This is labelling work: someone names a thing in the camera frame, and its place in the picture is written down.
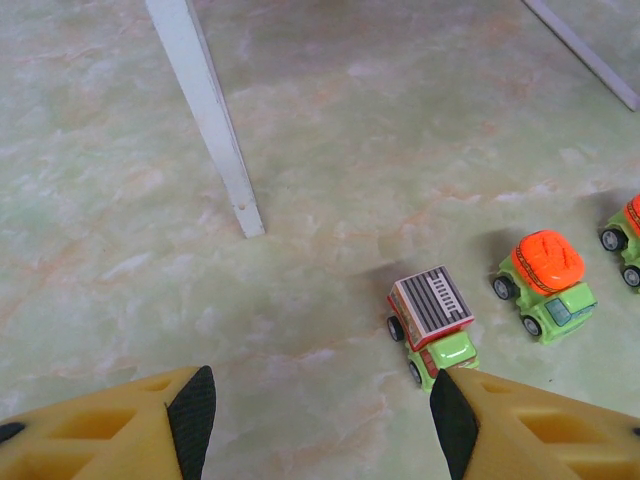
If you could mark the green toy box truck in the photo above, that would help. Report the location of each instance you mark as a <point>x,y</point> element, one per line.
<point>432,310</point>

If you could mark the green orange mixer truck toy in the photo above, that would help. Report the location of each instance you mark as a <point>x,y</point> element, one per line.
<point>547,280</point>
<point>627,240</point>

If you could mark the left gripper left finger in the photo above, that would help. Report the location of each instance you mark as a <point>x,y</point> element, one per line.
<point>125,440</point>

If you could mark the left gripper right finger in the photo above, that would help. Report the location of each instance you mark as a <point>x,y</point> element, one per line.
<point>525,450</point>

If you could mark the wooden shelf white frame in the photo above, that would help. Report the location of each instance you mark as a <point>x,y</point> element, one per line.
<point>210,125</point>

